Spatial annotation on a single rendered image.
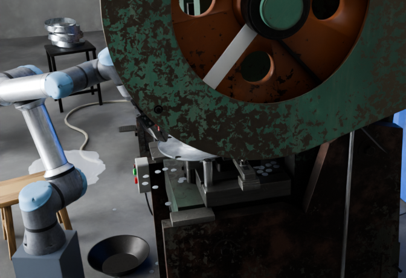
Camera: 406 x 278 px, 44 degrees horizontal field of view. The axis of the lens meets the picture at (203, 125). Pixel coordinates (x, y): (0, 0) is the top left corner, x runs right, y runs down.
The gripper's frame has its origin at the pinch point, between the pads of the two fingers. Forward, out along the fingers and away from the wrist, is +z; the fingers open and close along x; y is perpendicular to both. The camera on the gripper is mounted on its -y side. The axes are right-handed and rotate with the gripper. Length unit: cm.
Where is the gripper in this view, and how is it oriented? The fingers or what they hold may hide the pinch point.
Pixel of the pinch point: (164, 137)
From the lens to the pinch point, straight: 167.0
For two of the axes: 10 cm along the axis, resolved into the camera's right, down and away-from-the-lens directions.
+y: 2.3, 3.5, -9.1
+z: 4.6, 7.8, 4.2
